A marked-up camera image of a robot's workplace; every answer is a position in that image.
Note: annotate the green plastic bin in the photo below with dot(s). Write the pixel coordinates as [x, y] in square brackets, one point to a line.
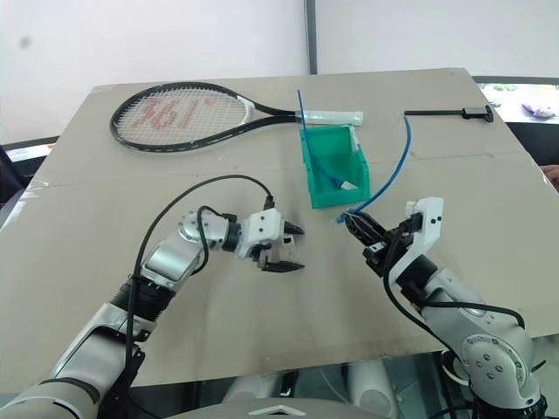
[336, 196]

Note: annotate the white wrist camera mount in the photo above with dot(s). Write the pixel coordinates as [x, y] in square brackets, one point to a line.
[425, 227]
[262, 229]

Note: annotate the black and white tennis racket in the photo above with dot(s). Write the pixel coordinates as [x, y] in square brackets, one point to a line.
[174, 113]

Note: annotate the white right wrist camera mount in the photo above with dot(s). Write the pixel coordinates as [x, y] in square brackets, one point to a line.
[425, 227]

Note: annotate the black rod with clamp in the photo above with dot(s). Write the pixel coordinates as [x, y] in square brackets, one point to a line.
[436, 113]

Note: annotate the brown cardboard sheet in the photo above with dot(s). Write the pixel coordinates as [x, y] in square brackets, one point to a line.
[244, 314]

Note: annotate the grey robot torso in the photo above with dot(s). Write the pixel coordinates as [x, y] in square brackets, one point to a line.
[279, 412]

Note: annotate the dark framed window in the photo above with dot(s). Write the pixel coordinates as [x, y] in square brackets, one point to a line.
[515, 94]

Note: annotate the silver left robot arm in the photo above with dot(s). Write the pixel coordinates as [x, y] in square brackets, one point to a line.
[168, 257]

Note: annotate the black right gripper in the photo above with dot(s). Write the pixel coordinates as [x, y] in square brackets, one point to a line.
[384, 253]

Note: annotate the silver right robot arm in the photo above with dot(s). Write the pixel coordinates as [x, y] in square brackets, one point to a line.
[493, 358]

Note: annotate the brown rounded object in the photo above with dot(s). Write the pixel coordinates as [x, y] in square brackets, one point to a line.
[552, 176]

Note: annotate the grey vertical post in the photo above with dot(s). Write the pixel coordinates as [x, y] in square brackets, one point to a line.
[311, 35]

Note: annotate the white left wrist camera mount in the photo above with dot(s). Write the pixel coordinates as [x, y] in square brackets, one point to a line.
[262, 229]

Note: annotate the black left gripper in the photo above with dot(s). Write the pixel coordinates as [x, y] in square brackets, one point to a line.
[271, 255]

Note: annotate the white coupler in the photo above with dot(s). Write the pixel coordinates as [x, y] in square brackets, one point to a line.
[350, 185]

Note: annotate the dark furniture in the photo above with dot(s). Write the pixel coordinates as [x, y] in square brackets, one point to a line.
[11, 174]

